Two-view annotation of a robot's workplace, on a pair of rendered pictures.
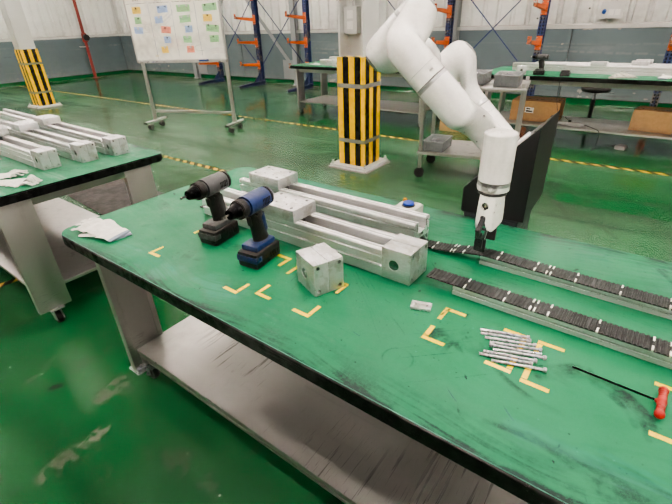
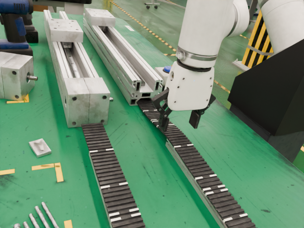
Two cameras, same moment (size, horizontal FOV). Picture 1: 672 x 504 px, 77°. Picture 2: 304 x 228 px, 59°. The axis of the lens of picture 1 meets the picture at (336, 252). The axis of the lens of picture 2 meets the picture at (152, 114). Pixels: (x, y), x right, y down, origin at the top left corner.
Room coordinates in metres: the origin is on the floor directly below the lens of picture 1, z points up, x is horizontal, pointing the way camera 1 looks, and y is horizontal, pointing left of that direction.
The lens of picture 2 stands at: (0.55, -0.59, 1.18)
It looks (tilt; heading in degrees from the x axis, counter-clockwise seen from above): 30 degrees down; 24
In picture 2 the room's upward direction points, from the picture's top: 11 degrees clockwise
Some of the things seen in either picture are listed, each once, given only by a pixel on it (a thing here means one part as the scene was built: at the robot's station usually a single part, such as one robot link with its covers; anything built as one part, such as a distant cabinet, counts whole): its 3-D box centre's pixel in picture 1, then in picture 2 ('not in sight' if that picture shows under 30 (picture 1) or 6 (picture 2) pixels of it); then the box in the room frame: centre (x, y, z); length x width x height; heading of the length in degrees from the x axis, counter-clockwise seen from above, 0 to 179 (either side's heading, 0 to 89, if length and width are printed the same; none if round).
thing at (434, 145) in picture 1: (466, 122); not in sight; (4.17, -1.31, 0.50); 1.03 x 0.55 x 1.01; 64
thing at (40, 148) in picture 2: (421, 305); (40, 147); (0.86, -0.21, 0.78); 0.05 x 0.03 x 0.01; 69
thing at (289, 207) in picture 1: (287, 210); (64, 33); (1.31, 0.16, 0.87); 0.16 x 0.11 x 0.07; 52
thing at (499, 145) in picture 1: (497, 155); (207, 16); (1.09, -0.43, 1.10); 0.09 x 0.08 x 0.13; 158
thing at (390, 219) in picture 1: (323, 205); (112, 47); (1.45, 0.04, 0.82); 0.80 x 0.10 x 0.09; 52
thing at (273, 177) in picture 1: (273, 180); (99, 20); (1.61, 0.24, 0.87); 0.16 x 0.11 x 0.07; 52
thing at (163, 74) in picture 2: (406, 213); (165, 78); (1.38, -0.26, 0.81); 0.10 x 0.08 x 0.06; 142
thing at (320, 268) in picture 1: (323, 267); (15, 76); (1.00, 0.04, 0.83); 0.11 x 0.10 x 0.10; 121
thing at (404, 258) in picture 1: (406, 257); (90, 101); (1.04, -0.20, 0.83); 0.12 x 0.09 x 0.10; 142
